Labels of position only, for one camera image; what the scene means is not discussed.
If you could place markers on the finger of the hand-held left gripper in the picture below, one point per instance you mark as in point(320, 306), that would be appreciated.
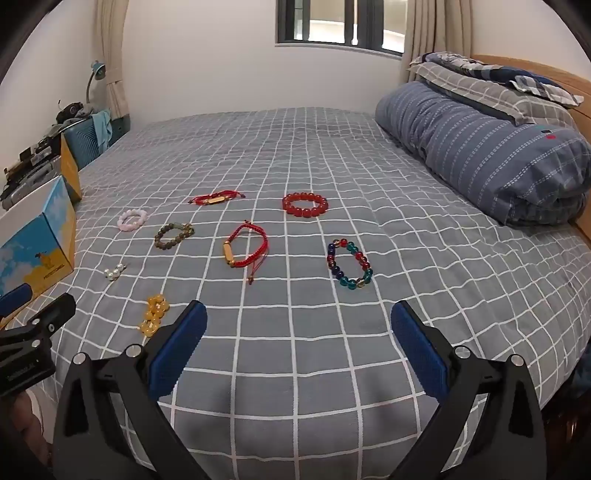
point(46, 318)
point(14, 297)

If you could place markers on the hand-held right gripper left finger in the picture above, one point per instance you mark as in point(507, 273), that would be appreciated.
point(182, 350)

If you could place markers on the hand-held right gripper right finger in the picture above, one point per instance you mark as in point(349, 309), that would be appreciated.
point(420, 355)

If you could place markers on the blue and yellow box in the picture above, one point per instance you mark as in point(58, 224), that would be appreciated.
point(34, 249)

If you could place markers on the person's left hand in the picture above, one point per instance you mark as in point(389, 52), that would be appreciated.
point(25, 429)

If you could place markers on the pile of dark electronics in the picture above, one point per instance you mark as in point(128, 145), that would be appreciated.
point(30, 168)

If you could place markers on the yellow cardboard box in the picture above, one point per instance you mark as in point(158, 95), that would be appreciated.
point(70, 170)

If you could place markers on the teal suitcase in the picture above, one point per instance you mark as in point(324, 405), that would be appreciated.
point(87, 141)

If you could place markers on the teal cloth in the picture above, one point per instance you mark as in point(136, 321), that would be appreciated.
point(101, 124)

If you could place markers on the blue striped folded quilt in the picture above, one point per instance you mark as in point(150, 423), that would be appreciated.
point(485, 152)

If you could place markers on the grey checked bed sheet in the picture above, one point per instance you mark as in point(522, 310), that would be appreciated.
point(295, 152)

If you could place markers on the teal desk lamp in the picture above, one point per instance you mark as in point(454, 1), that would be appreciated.
point(95, 76)

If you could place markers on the beige curtain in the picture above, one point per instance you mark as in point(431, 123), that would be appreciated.
point(436, 27)
point(113, 60)

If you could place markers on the grey checked pillow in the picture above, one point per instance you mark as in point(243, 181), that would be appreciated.
point(489, 94)

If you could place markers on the blue plaid pillow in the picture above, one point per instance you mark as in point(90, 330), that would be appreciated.
point(517, 74)

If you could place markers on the dark framed window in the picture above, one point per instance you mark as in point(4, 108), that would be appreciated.
point(341, 23)

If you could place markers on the black camera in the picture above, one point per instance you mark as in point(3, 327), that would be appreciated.
point(70, 111)

